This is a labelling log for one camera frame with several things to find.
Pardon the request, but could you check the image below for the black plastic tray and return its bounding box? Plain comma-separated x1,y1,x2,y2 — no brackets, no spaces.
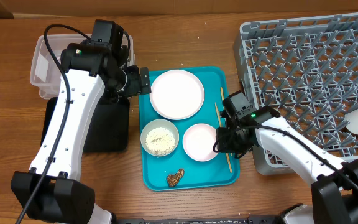
40,96,131,154

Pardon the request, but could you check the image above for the right wooden chopstick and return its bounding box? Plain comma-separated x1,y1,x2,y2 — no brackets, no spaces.
219,86,234,157

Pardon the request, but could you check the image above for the teal serving tray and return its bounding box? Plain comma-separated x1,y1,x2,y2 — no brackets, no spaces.
142,67,240,192

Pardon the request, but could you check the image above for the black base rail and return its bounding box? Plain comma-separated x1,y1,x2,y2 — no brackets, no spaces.
116,215,285,224

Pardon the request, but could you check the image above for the small pink plate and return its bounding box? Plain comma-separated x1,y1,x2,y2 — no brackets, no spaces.
182,123,217,162

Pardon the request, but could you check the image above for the grey bowl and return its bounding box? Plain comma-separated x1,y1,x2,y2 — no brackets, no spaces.
140,119,179,157

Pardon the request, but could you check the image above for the clear plastic bin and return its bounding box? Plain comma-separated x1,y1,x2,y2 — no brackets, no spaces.
29,34,136,100

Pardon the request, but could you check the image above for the grey dishwasher rack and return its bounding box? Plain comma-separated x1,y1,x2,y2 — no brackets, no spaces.
233,13,358,161

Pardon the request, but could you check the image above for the pile of rice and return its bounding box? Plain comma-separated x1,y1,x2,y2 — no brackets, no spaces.
145,127,176,156

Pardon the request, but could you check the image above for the wooden chopstick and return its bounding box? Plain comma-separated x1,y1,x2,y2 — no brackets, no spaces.
214,103,232,173
219,86,234,157

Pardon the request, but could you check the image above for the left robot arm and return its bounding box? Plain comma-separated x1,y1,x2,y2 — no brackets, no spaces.
11,19,151,223

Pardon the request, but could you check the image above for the brown food scrap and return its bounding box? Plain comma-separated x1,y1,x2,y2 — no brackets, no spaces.
166,169,185,187

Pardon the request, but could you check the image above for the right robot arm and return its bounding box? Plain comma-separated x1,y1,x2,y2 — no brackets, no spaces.
213,91,358,224

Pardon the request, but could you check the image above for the left wooden chopstick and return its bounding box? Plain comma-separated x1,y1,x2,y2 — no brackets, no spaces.
214,103,232,173

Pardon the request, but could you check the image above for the large white plate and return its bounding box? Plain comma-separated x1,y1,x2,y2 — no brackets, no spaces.
150,70,205,120

